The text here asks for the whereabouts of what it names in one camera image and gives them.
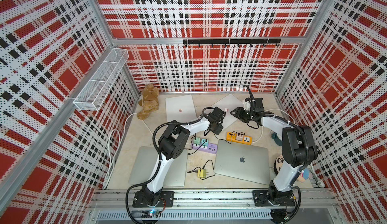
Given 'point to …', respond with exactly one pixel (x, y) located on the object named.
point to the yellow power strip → (231, 136)
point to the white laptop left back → (180, 108)
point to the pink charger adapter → (240, 137)
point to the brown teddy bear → (149, 102)
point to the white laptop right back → (228, 103)
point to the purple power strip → (211, 148)
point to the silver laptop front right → (247, 161)
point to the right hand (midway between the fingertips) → (235, 113)
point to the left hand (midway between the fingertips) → (219, 127)
